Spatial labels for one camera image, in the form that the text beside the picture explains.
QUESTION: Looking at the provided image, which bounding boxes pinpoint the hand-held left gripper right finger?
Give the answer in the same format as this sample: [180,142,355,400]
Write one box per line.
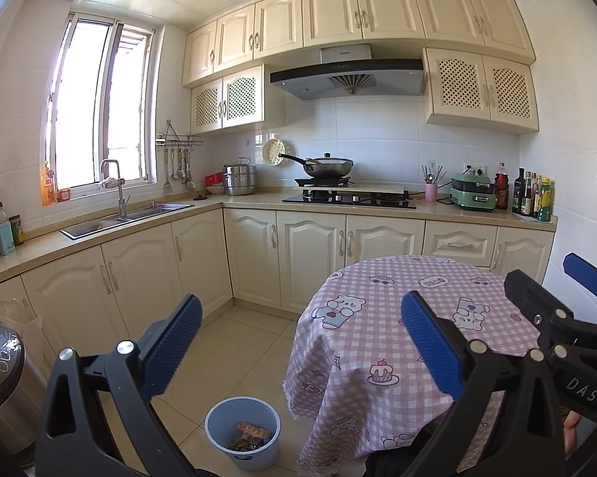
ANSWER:
[401,291,568,477]

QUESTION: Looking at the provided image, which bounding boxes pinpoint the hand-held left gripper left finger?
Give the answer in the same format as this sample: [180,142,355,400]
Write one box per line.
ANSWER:
[35,294,203,477]

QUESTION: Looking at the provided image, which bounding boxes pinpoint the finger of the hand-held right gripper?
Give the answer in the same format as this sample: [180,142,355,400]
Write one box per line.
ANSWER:
[504,269,583,357]
[563,253,597,331]

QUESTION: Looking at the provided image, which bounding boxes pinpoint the blue plastic bucket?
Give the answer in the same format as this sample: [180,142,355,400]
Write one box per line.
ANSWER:
[205,396,282,472]

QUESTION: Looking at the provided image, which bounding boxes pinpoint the orange white snack packet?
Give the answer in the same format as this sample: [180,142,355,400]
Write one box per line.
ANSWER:
[237,422,271,439]

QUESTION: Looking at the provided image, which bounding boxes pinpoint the dark snack wrapper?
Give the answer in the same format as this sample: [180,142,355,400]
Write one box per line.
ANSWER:
[229,436,265,453]

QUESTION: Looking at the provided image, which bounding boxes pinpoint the person's right hand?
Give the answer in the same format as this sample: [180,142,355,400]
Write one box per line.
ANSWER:
[563,410,583,454]

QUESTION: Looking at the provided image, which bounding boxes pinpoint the round table pink checkered cloth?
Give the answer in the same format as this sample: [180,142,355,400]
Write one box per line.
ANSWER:
[283,256,543,473]

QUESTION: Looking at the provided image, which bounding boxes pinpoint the green bottle yellow label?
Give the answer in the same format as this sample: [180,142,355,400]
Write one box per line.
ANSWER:
[537,177,552,223]

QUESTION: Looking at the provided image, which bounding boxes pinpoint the dark green glass bottle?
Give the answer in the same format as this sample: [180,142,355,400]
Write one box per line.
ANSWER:
[512,168,526,215]

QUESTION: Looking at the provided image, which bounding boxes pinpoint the green electric cooker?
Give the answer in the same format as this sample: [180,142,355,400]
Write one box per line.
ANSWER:
[450,174,496,213]

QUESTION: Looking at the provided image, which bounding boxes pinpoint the steel kitchen sink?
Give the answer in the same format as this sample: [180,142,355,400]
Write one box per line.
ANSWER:
[60,201,196,240]

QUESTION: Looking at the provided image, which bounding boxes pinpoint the cream lower kitchen cabinets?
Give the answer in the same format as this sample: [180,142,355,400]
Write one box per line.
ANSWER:
[0,193,558,408]

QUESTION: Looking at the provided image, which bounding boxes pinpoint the cream kitchen cabinets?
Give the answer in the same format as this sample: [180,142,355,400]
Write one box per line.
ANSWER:
[0,193,558,408]
[181,0,537,87]

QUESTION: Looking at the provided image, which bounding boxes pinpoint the steel kitchen faucet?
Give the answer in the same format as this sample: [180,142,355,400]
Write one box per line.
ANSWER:
[99,159,130,218]

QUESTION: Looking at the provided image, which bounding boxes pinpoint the metal skimmer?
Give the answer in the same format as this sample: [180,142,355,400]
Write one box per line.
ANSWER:
[180,149,196,191]

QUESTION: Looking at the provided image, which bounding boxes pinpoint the bundle of chopsticks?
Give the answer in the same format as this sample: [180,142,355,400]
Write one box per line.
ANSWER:
[422,163,447,186]

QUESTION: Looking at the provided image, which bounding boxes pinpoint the black gas stove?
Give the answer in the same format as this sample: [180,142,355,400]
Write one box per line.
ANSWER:
[282,177,417,209]

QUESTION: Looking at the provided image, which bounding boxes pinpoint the steel steamer pot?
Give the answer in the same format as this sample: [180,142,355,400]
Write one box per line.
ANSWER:
[222,157,257,196]

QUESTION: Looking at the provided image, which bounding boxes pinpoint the silver electric rice cooker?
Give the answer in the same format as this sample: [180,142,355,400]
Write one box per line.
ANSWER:
[0,323,48,455]

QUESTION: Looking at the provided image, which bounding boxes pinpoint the orange bottle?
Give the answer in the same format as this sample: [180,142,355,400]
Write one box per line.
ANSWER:
[41,161,56,206]

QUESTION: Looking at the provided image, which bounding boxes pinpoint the black wok with lid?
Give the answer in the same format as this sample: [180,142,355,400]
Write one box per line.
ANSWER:
[278,152,354,178]

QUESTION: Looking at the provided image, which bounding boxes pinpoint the pale yellow colander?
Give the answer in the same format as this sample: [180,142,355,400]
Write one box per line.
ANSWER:
[262,138,290,166]

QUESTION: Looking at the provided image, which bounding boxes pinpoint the cream lattice door cabinet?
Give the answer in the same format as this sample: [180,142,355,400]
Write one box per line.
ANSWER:
[422,48,540,135]
[190,64,285,135]

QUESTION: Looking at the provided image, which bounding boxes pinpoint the sliding window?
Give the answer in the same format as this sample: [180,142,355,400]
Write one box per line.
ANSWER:
[45,10,159,194]

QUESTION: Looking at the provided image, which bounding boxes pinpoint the range hood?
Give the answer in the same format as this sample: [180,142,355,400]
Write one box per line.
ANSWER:
[270,44,425,101]

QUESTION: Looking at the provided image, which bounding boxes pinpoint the cream upper kitchen cabinets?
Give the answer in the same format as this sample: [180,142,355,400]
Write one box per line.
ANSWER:
[181,0,537,87]

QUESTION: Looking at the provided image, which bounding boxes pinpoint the metal wall utensil rack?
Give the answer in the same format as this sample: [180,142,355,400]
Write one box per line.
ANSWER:
[156,120,204,149]

